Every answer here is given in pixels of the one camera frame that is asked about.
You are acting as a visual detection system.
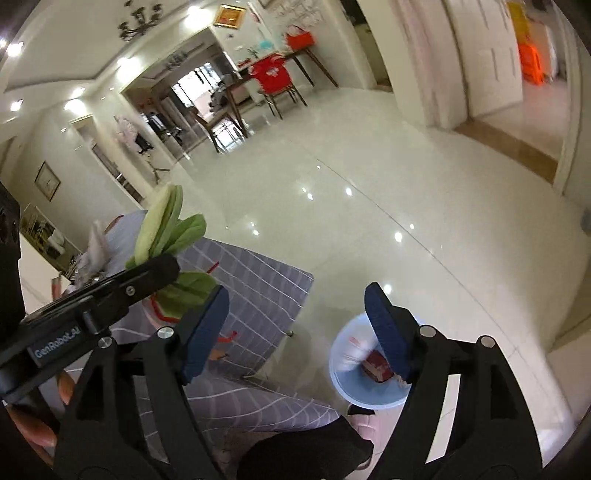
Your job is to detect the pink slipper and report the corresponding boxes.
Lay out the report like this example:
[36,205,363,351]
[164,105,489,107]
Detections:
[347,406,377,472]

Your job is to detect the red packet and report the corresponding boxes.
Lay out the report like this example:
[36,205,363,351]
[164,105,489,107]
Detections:
[362,351,400,384]

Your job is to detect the decor shelf with plants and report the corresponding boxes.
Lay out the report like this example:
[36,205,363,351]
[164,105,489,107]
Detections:
[21,205,79,259]

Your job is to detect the red shirt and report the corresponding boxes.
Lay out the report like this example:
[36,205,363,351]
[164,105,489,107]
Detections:
[248,54,293,93]

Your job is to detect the person's left hand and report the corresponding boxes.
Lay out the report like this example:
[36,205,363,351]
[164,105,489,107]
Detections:
[7,369,77,467]

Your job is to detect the framed wall picture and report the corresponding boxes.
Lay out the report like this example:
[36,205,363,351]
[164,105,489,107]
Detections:
[34,161,62,201]

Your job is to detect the crumpled white tissue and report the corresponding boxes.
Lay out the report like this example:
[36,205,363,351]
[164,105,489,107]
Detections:
[76,220,112,282]

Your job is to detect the row of wall certificates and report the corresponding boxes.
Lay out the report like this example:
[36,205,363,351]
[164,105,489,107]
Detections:
[268,0,324,28]

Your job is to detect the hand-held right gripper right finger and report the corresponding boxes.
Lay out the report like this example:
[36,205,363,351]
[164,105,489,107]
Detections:
[364,282,543,480]

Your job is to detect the red gold wall decoration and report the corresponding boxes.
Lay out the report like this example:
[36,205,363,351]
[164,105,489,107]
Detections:
[215,4,245,29]

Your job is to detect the grey checked tablecloth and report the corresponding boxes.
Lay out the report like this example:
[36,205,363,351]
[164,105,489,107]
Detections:
[60,210,342,435]

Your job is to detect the wooden chair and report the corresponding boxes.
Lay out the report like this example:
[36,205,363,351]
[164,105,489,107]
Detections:
[259,85,308,118]
[191,106,250,153]

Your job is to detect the wooden dining table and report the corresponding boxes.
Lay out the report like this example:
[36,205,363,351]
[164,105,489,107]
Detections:
[219,46,340,134]

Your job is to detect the white plastic wrapper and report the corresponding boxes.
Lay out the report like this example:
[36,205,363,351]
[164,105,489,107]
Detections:
[339,335,377,370]

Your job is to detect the white door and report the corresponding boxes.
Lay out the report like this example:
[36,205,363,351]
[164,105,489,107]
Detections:
[443,0,525,130]

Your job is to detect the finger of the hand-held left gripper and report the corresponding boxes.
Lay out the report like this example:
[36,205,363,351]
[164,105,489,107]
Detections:
[81,253,181,333]

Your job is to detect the blue plastic bin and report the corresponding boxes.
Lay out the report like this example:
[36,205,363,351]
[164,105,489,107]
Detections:
[329,313,422,411]

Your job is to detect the green leafy vegetable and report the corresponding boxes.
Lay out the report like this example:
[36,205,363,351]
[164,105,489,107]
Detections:
[126,184,218,324]

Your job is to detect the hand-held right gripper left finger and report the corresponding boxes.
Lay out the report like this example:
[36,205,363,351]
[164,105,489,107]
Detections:
[55,285,232,480]

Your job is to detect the person's black trouser leg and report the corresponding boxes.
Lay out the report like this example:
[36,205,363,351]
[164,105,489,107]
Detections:
[235,413,375,480]

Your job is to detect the dark chandelier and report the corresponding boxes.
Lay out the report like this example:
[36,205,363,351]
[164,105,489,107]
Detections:
[117,0,164,41]

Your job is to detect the hanging pink white clothes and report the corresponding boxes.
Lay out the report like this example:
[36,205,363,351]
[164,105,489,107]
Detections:
[115,115,153,155]

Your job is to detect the red bag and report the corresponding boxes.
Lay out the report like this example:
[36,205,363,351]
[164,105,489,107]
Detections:
[285,27,315,51]

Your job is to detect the orange plastic object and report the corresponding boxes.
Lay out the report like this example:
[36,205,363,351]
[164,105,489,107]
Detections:
[518,42,546,86]

